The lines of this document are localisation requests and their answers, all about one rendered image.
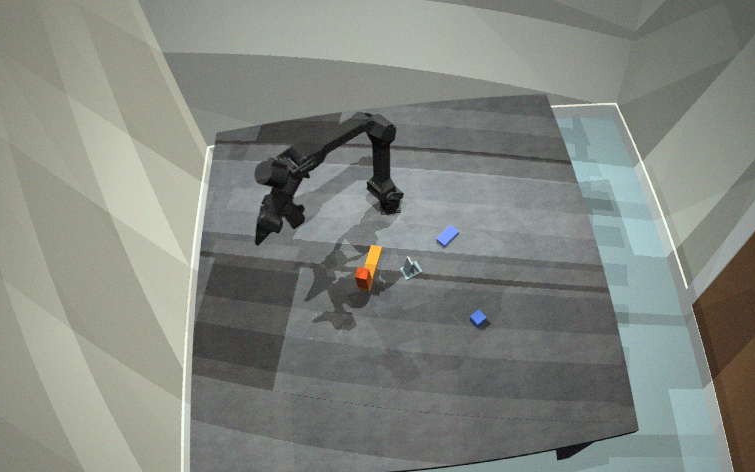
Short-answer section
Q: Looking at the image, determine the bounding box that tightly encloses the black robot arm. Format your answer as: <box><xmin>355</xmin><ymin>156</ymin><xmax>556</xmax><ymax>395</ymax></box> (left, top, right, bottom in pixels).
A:
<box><xmin>255</xmin><ymin>112</ymin><xmax>404</xmax><ymax>229</ymax></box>

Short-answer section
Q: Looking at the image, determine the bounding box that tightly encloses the small blue cube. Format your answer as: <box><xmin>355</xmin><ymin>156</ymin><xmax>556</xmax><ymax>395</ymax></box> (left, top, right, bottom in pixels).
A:
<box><xmin>470</xmin><ymin>310</ymin><xmax>486</xmax><ymax>329</ymax></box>

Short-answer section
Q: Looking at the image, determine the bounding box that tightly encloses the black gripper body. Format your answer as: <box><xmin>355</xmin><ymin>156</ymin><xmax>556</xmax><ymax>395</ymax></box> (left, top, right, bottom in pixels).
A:
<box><xmin>257</xmin><ymin>187</ymin><xmax>294</xmax><ymax>233</ymax></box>

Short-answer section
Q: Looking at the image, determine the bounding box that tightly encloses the blue flat bar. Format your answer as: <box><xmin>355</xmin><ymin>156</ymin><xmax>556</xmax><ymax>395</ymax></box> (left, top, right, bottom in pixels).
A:
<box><xmin>437</xmin><ymin>225</ymin><xmax>459</xmax><ymax>248</ymax></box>

